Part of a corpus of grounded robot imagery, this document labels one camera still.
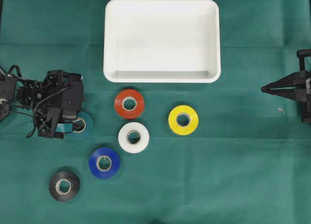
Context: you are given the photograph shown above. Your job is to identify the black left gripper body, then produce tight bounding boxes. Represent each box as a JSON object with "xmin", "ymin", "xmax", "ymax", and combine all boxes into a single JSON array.
[{"xmin": 37, "ymin": 70, "xmax": 83, "ymax": 111}]

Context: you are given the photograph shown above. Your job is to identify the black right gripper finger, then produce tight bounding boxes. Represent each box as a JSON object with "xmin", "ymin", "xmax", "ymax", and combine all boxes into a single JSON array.
[
  {"xmin": 267, "ymin": 88, "xmax": 301, "ymax": 101},
  {"xmin": 267, "ymin": 72, "xmax": 300, "ymax": 88}
]

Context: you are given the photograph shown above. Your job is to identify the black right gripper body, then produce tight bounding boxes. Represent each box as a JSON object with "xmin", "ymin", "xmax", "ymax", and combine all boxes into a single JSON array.
[{"xmin": 296, "ymin": 49, "xmax": 311, "ymax": 123}]

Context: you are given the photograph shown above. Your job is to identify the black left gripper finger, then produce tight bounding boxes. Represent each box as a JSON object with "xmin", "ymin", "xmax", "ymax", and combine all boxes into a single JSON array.
[{"xmin": 37, "ymin": 107, "xmax": 64, "ymax": 139}]

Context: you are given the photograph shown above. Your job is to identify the teal green tape roll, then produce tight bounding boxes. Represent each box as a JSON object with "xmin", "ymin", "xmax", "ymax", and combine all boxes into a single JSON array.
[{"xmin": 55, "ymin": 112, "xmax": 93, "ymax": 140}]

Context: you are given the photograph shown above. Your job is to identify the red tape roll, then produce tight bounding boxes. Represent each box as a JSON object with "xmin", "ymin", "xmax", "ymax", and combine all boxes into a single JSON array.
[{"xmin": 114, "ymin": 89, "xmax": 145, "ymax": 120}]

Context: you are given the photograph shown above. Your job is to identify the white tape roll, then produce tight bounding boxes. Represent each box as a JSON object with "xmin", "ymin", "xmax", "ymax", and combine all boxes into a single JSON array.
[{"xmin": 118, "ymin": 122, "xmax": 150, "ymax": 154}]

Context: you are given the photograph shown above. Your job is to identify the yellow tape roll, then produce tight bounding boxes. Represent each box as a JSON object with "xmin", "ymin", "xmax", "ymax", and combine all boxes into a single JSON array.
[{"xmin": 168, "ymin": 105, "xmax": 199, "ymax": 136}]

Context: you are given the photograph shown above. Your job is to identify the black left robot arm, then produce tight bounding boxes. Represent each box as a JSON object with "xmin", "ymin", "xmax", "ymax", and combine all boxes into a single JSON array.
[{"xmin": 0, "ymin": 65, "xmax": 86, "ymax": 139}]

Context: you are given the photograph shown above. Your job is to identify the blue tape roll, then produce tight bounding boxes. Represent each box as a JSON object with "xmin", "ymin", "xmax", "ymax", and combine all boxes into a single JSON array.
[{"xmin": 88, "ymin": 148, "xmax": 121, "ymax": 179}]

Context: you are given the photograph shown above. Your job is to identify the black tape roll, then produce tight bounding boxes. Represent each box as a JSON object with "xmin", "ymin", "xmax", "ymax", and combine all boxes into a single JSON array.
[{"xmin": 49, "ymin": 172, "xmax": 80, "ymax": 202}]

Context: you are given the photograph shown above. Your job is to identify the white plastic tray case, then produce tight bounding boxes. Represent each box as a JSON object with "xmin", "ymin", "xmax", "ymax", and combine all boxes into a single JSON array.
[{"xmin": 103, "ymin": 0, "xmax": 221, "ymax": 83}]

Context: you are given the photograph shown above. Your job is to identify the green table cloth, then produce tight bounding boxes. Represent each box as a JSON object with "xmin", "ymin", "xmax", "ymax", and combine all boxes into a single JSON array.
[{"xmin": 0, "ymin": 0, "xmax": 311, "ymax": 224}]

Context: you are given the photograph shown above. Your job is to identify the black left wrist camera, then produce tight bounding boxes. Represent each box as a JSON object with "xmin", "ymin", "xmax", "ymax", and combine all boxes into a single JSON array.
[{"xmin": 61, "ymin": 81, "xmax": 84, "ymax": 120}]

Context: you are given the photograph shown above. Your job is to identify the black camera cable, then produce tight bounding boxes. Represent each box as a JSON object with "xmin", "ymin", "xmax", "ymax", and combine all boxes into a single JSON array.
[{"xmin": 0, "ymin": 86, "xmax": 71, "ymax": 139}]

